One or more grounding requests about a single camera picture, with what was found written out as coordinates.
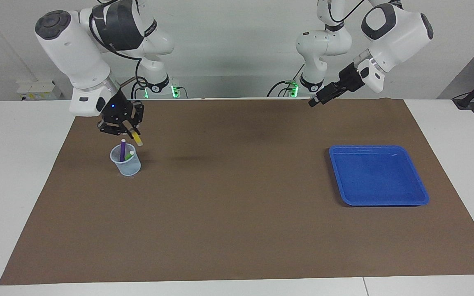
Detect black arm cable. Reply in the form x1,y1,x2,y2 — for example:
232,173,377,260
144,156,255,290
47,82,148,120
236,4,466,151
328,0,365,23
89,4,147,99

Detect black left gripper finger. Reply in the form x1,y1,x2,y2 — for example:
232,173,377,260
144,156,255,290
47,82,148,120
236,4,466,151
323,81,344,97
308,90,336,108

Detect yellow marker pen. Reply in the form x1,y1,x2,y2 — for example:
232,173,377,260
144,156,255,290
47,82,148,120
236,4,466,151
129,127,144,147

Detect white socket box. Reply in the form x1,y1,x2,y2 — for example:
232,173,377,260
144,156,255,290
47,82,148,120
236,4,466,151
17,80,63,101

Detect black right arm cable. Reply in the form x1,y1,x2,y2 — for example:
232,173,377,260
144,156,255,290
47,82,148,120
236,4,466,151
89,4,147,99

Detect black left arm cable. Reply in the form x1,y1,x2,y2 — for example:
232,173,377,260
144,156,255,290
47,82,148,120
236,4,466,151
328,0,365,23

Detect blue plastic tray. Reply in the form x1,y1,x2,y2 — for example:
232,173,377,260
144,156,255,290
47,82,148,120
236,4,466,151
329,145,430,207

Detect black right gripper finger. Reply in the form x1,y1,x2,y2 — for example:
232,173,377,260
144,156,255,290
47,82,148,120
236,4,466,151
130,102,145,134
98,120,130,136

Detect brown table mat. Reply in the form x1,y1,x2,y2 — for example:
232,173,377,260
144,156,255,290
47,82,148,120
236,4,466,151
0,98,474,285

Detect translucent plastic cup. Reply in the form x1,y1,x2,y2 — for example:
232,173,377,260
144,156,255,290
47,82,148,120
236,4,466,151
110,143,142,177

